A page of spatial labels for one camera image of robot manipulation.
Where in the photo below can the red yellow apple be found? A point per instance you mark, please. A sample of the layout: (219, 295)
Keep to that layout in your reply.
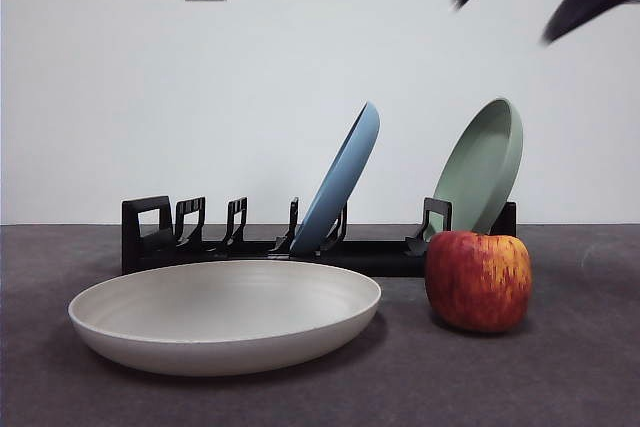
(477, 282)

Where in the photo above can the pale yellow plate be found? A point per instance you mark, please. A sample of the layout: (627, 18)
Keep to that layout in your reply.
(225, 347)

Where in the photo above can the green plate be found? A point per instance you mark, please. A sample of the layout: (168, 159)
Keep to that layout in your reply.
(477, 172)

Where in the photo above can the blue plate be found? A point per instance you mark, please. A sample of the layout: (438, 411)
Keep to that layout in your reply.
(340, 177)

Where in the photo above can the black plate rack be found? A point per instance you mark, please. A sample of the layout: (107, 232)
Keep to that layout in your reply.
(390, 259)

